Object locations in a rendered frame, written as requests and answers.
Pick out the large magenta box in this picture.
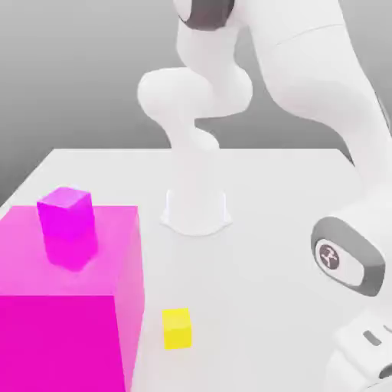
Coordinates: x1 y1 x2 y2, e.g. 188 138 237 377
0 204 145 392

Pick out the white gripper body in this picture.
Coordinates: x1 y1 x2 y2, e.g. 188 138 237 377
323 348 392 392

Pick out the small yellow cube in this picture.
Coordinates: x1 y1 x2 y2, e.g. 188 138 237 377
161 307 193 351

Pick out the small purple cube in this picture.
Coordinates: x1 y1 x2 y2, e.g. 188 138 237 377
36 186 100 273

